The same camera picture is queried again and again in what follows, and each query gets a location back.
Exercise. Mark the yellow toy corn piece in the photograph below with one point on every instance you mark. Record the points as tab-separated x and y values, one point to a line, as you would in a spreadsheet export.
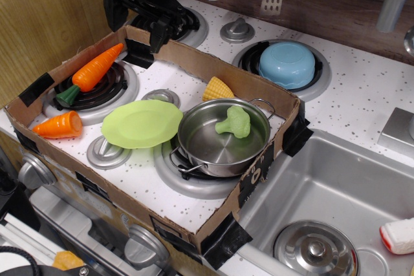
216	89

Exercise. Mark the light blue plastic bowl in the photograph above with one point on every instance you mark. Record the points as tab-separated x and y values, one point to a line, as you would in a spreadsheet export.
290	65

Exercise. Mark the silver stove knob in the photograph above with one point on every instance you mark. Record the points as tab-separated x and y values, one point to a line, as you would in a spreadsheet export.
103	155
165	95
238	31

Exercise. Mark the silver faucet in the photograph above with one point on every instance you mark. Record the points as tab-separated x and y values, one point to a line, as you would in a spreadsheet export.
386	23

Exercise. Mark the orange toy carrot green top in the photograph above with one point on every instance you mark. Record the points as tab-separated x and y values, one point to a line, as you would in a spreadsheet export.
86	78

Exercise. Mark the silver oven knob left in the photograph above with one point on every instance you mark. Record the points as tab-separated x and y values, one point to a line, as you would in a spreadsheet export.
34	173

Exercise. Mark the steel pot lid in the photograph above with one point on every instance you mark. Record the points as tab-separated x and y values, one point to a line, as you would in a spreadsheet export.
311	247

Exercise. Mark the green toy broccoli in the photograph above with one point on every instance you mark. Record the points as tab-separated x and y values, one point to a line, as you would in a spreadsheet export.
237	123

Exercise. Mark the stainless steel sink basin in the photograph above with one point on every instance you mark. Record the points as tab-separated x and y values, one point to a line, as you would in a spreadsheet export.
338	183

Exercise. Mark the silver stove knob back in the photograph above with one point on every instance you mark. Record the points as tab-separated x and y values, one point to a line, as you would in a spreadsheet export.
238	31

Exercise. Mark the stainless steel pot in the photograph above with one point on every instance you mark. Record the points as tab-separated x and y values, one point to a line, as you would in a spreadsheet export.
221	155

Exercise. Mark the silver oven knob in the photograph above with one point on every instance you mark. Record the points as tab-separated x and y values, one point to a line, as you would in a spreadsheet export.
34	173
143	249

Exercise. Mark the silver stove knob front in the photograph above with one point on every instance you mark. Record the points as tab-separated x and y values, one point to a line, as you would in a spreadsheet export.
103	155

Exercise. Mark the white and red toy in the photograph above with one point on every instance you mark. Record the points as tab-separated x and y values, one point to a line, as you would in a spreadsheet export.
397	236

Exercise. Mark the yellow toy piece bottom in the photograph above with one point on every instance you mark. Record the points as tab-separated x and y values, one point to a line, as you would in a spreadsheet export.
66	260

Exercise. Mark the light green plastic plate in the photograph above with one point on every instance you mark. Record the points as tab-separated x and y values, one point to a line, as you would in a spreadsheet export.
142	124

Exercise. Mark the brown cardboard fence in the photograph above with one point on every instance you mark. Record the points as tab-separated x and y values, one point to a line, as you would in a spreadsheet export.
134	193

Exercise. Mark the orange carrot half piece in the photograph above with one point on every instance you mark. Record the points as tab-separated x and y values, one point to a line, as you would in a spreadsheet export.
67	125

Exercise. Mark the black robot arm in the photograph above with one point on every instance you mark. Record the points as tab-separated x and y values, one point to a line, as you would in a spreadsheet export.
166	18

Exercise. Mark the silver stove knob centre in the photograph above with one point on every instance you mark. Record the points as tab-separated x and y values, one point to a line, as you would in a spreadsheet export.
165	95

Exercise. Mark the silver oven knob right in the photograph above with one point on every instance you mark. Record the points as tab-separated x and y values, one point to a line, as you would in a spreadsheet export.
143	249

